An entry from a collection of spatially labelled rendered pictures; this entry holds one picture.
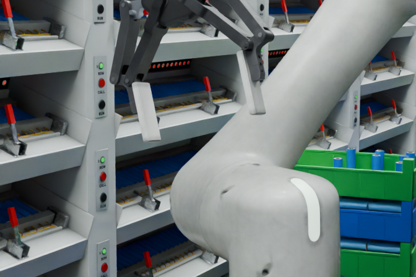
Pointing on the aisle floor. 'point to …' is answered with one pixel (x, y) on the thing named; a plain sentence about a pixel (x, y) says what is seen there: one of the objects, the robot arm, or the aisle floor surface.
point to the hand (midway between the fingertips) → (201, 119)
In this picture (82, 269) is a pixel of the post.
